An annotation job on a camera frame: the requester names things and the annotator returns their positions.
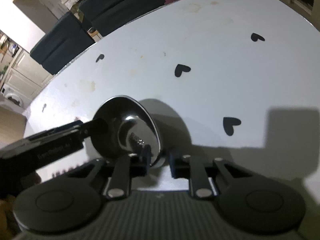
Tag dark blue chair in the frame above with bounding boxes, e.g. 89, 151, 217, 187
79, 0, 166, 37
30, 12, 101, 75

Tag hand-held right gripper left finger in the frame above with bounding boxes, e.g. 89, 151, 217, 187
63, 145, 152, 200

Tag white kitchen base cabinets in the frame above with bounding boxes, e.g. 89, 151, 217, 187
0, 50, 50, 98

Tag white heart-print table cover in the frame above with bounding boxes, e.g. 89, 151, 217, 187
23, 0, 320, 197

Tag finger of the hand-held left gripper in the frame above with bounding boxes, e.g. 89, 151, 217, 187
76, 119, 109, 141
23, 120, 85, 142

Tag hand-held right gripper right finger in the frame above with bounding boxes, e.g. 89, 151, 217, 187
169, 152, 251, 201

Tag person's left hand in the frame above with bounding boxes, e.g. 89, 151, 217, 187
0, 171, 42, 240

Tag oval steel bowl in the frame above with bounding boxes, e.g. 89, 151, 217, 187
89, 95, 167, 168

